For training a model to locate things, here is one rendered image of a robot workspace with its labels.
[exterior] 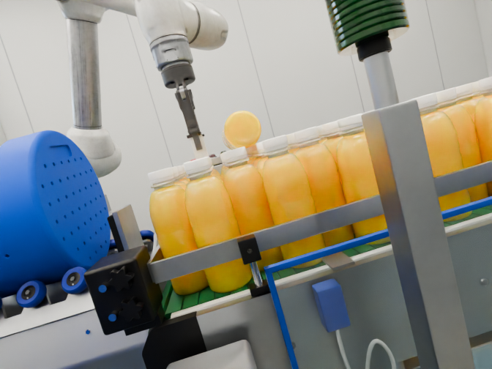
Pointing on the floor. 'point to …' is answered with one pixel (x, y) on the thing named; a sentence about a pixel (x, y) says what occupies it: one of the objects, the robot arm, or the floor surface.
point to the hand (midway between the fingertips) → (200, 151)
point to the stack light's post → (418, 235)
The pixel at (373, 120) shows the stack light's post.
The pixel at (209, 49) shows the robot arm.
